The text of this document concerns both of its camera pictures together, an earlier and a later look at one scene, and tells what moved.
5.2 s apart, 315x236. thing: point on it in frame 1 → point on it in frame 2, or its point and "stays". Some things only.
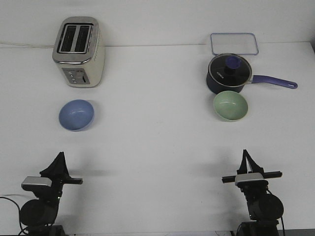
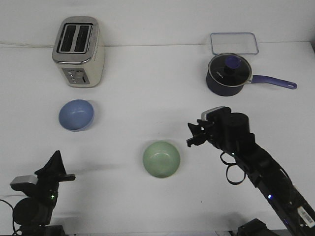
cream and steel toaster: [79, 48] stays
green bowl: [230, 106] → [161, 159]
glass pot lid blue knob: [230, 70] stays
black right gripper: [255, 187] → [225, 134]
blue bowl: [76, 115] stays
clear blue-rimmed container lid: [241, 43] stays
